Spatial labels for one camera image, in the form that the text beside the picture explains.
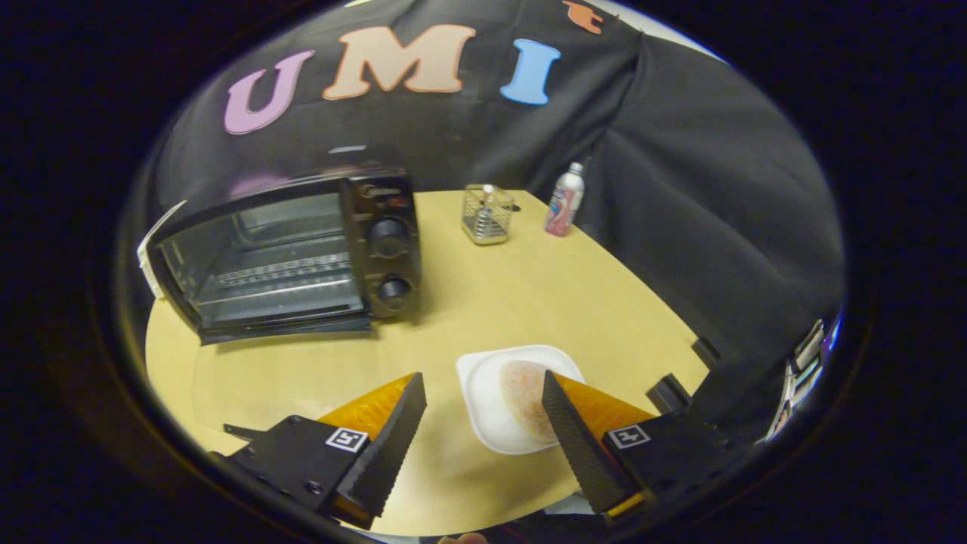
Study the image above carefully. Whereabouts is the metal wire basket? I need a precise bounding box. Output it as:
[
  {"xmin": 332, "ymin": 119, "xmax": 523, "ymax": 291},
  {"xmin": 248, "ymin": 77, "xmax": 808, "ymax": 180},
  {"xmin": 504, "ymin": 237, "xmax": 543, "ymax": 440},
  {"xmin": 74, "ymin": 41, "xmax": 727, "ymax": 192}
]
[{"xmin": 461, "ymin": 184, "xmax": 517, "ymax": 247}]

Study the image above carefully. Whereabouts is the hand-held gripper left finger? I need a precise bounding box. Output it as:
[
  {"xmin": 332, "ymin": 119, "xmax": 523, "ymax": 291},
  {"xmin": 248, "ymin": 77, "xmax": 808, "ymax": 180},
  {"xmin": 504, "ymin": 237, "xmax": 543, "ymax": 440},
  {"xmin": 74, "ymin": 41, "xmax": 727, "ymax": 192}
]
[{"xmin": 210, "ymin": 371, "xmax": 428, "ymax": 530}]

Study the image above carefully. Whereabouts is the round sugared bread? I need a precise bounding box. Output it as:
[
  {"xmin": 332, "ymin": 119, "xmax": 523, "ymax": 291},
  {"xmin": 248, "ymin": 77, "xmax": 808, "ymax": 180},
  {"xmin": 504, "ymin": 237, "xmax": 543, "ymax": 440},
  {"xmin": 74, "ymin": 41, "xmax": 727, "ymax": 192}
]
[{"xmin": 499, "ymin": 360, "xmax": 564, "ymax": 444}]

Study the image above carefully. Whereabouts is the white pink spray bottle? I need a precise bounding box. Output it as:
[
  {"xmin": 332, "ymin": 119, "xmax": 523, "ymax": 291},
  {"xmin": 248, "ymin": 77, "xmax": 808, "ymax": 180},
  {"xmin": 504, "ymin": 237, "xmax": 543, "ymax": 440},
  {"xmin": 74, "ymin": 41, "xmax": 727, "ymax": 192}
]
[{"xmin": 544, "ymin": 161, "xmax": 587, "ymax": 238}]

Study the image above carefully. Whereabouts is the white bread toaster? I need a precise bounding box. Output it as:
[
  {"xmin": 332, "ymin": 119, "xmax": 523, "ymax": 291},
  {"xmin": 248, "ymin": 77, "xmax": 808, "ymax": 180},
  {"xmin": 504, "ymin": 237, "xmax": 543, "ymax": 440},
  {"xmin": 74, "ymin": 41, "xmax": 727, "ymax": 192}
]
[{"xmin": 136, "ymin": 199, "xmax": 188, "ymax": 300}]

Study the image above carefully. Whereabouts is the white square plate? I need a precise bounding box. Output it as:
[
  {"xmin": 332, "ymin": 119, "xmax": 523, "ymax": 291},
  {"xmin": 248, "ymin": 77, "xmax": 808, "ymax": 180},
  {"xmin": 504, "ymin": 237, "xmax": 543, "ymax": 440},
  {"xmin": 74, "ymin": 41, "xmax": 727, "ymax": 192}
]
[{"xmin": 455, "ymin": 345, "xmax": 587, "ymax": 456}]

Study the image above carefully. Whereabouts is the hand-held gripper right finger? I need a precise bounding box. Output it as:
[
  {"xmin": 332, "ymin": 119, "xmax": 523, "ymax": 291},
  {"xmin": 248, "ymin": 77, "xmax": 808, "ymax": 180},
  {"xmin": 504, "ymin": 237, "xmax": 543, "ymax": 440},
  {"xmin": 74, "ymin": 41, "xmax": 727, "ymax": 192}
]
[{"xmin": 540, "ymin": 369, "xmax": 756, "ymax": 524}]

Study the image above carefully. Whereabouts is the black toaster oven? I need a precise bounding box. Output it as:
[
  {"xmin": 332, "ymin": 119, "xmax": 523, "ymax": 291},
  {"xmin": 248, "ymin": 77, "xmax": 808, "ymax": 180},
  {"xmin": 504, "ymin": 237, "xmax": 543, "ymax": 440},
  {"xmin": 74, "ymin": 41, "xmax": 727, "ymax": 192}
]
[{"xmin": 147, "ymin": 167, "xmax": 423, "ymax": 347}]

